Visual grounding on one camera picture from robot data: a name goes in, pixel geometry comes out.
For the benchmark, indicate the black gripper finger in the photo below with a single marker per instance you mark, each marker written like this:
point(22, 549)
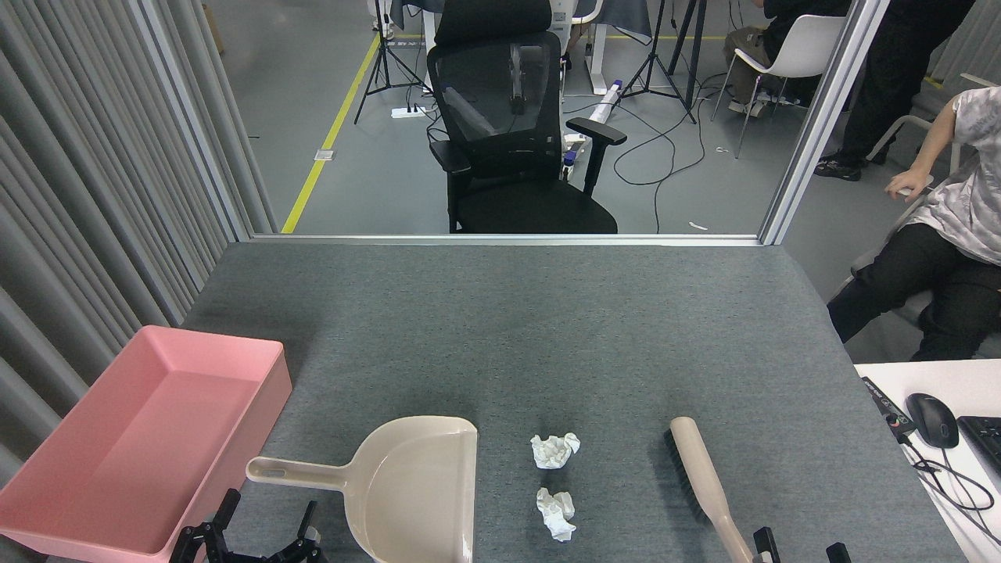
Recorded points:
point(838, 554)
point(221, 518)
point(766, 547)
point(305, 547)

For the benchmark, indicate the beige hand brush black bristles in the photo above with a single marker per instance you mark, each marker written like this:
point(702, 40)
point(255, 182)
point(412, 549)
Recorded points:
point(696, 461)

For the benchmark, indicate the beige plastic dustpan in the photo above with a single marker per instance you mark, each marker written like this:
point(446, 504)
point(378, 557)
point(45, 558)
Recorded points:
point(414, 493)

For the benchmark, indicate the white paper ball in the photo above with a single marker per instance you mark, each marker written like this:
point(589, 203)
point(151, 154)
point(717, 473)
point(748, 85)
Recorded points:
point(554, 451)
point(557, 512)

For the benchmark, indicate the pink plastic bin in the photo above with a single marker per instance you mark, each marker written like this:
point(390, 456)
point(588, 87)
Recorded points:
point(117, 453)

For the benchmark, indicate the person's hand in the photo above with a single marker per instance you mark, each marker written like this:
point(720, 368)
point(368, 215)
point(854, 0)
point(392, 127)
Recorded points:
point(909, 183)

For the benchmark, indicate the white desk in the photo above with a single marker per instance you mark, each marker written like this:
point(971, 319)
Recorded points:
point(884, 469)

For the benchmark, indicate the black button remote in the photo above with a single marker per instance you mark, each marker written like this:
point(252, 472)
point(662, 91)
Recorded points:
point(887, 407)

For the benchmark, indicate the black computer mouse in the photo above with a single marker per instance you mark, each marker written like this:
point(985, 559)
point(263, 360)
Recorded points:
point(932, 421)

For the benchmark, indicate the black keyboard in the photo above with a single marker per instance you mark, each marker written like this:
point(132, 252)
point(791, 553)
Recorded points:
point(987, 438)

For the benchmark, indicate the seated person at desk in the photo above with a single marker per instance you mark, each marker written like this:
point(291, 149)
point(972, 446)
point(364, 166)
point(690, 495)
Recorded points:
point(938, 266)

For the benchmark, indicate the grey pleated curtain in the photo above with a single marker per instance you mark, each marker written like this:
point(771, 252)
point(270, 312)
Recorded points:
point(78, 195)
point(977, 39)

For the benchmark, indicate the black mesh office chair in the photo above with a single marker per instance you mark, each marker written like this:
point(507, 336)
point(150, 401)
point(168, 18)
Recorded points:
point(532, 207)

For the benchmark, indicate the white power strip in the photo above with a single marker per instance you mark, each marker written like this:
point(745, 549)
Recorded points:
point(408, 112)

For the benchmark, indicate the white blue floor device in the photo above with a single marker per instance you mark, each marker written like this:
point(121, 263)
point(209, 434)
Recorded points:
point(606, 102)

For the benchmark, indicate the standing person in black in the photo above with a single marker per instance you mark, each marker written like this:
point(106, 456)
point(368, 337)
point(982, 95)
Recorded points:
point(899, 70)

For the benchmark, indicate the black tripod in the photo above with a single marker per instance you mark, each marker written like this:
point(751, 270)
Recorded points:
point(688, 47)
point(383, 55)

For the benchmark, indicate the white chair grey seat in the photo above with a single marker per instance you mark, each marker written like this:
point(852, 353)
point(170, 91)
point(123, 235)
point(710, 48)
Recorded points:
point(977, 78)

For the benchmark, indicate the white plastic chair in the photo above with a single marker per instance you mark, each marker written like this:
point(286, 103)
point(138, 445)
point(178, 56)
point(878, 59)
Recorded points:
point(805, 47)

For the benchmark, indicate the seated person in background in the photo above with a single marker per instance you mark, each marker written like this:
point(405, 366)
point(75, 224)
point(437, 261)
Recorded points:
point(790, 23)

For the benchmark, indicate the silver table edge rail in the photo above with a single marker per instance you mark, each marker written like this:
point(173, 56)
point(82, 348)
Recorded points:
point(508, 239)

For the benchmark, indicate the silver frame post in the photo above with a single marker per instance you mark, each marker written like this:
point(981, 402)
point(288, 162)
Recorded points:
point(825, 117)

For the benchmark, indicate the white standing desk frame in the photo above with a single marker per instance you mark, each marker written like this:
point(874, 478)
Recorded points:
point(429, 47)

